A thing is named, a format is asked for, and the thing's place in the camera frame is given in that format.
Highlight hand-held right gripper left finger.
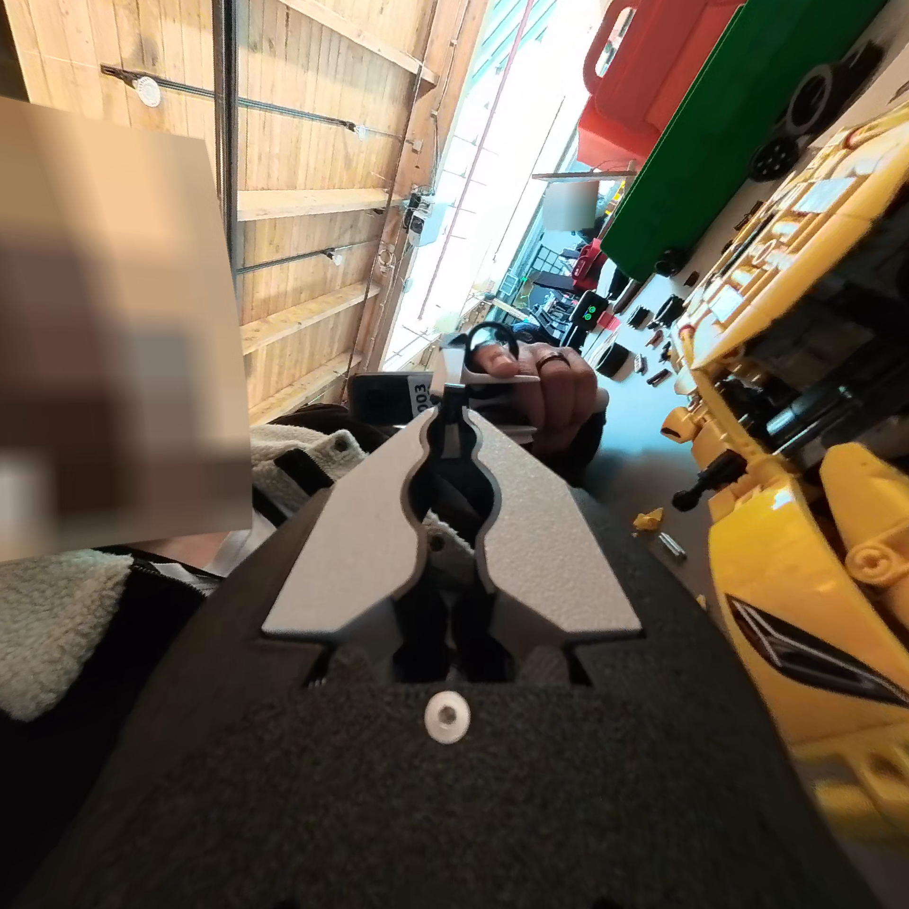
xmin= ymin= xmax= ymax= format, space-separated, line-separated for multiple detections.
xmin=261 ymin=410 xmax=436 ymax=638

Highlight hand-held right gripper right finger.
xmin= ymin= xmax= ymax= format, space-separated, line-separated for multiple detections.
xmin=460 ymin=410 xmax=643 ymax=658

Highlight yellow brick toy car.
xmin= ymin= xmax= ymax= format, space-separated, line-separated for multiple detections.
xmin=659 ymin=99 xmax=909 ymax=828

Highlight person's left forearm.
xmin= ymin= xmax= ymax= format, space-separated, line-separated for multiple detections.
xmin=529 ymin=408 xmax=609 ymax=487

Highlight person's left hand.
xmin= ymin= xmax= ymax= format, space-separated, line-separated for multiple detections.
xmin=474 ymin=341 xmax=610 ymax=457

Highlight cream hoodie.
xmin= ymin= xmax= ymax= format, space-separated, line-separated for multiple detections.
xmin=142 ymin=511 xmax=274 ymax=590

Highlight scattered small brick pieces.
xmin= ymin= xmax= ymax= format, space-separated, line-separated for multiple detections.
xmin=595 ymin=268 xmax=704 ymax=390

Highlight green plastic bin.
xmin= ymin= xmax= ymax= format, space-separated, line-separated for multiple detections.
xmin=600 ymin=0 xmax=890 ymax=285

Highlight stack of black toy wheels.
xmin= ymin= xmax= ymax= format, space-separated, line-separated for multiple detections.
xmin=748 ymin=39 xmax=887 ymax=186

